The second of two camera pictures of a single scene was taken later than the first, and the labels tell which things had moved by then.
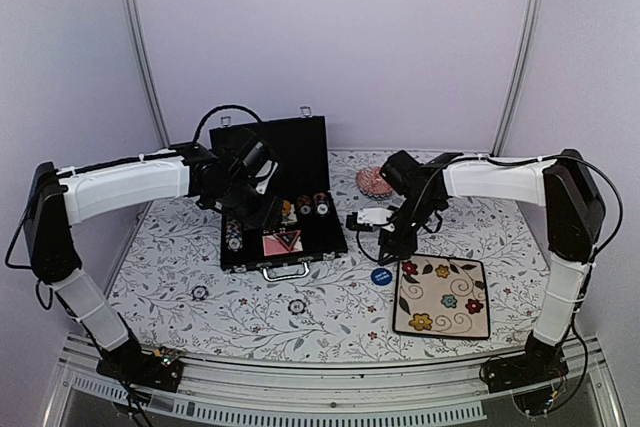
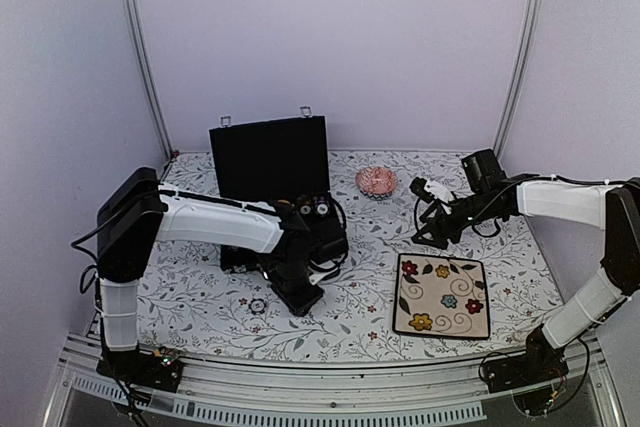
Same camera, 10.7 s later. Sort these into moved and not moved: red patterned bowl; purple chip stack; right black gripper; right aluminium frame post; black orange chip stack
Moved: right black gripper
Not moved: black orange chip stack; right aluminium frame post; red patterned bowl; purple chip stack
